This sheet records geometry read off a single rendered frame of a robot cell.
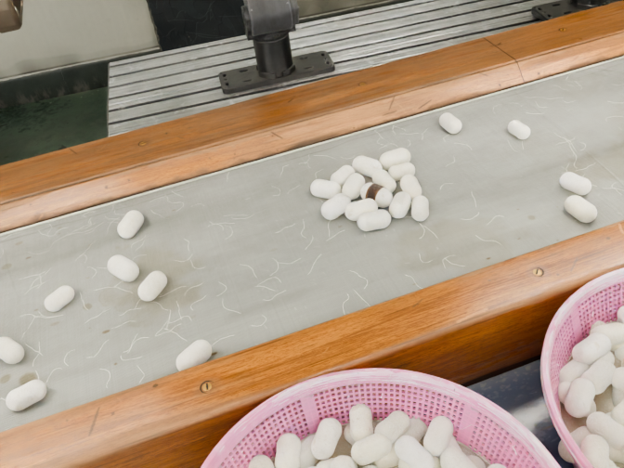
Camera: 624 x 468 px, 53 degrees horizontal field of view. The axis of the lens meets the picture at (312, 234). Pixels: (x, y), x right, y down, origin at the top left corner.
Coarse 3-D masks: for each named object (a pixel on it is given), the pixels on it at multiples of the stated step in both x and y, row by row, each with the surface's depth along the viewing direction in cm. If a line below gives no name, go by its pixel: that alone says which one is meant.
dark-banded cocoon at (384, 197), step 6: (366, 186) 68; (360, 192) 69; (378, 192) 67; (384, 192) 67; (390, 192) 68; (378, 198) 67; (384, 198) 67; (390, 198) 67; (378, 204) 68; (384, 204) 67
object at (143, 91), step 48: (432, 0) 128; (480, 0) 126; (528, 0) 124; (192, 48) 123; (240, 48) 121; (336, 48) 116; (384, 48) 114; (432, 48) 112; (144, 96) 110; (192, 96) 108; (240, 96) 107
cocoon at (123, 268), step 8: (112, 256) 64; (120, 256) 64; (112, 264) 63; (120, 264) 63; (128, 264) 63; (112, 272) 64; (120, 272) 63; (128, 272) 63; (136, 272) 63; (128, 280) 63
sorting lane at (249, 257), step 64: (384, 128) 81; (576, 128) 76; (192, 192) 75; (256, 192) 73; (448, 192) 69; (512, 192) 68; (0, 256) 69; (64, 256) 68; (128, 256) 67; (192, 256) 66; (256, 256) 65; (320, 256) 64; (384, 256) 63; (448, 256) 62; (512, 256) 61; (0, 320) 62; (64, 320) 61; (128, 320) 60; (192, 320) 59; (256, 320) 58; (320, 320) 57; (0, 384) 56; (64, 384) 55; (128, 384) 54
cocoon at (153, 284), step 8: (152, 272) 62; (160, 272) 62; (144, 280) 61; (152, 280) 61; (160, 280) 61; (144, 288) 60; (152, 288) 61; (160, 288) 61; (144, 296) 60; (152, 296) 61
